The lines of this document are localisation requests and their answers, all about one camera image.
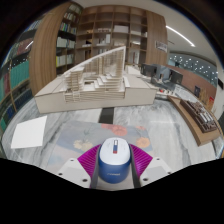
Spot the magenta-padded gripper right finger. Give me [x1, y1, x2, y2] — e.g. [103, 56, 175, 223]
[129, 143, 173, 189]

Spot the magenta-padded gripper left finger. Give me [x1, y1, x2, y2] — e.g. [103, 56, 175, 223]
[56, 143, 103, 190]

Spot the blue and white computer mouse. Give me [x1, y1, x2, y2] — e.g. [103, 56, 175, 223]
[97, 137, 132, 184]

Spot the pastel floral print mouse pad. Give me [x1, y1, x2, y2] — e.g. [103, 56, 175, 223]
[46, 120, 154, 171]

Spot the white paper sheet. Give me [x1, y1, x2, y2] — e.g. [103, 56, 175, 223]
[10, 115, 48, 150]

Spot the brown architectural model on board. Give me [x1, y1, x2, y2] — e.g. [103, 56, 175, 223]
[167, 95, 222, 147]

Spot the white architectural building model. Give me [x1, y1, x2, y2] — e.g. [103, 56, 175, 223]
[34, 45, 158, 114]

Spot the dark grey architectural model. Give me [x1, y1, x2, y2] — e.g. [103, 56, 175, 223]
[139, 63, 184, 85]

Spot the red sign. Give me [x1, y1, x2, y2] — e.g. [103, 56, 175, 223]
[208, 95, 216, 109]

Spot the group of ceiling spot lights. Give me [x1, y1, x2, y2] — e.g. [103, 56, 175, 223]
[169, 54, 218, 79]

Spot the teal-panelled bookshelf unit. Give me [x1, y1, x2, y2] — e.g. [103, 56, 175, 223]
[0, 16, 34, 134]

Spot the long ceiling light strip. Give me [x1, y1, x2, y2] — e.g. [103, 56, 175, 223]
[165, 25, 196, 48]

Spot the wooden bookshelf unit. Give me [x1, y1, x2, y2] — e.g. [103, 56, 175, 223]
[29, 2, 169, 96]

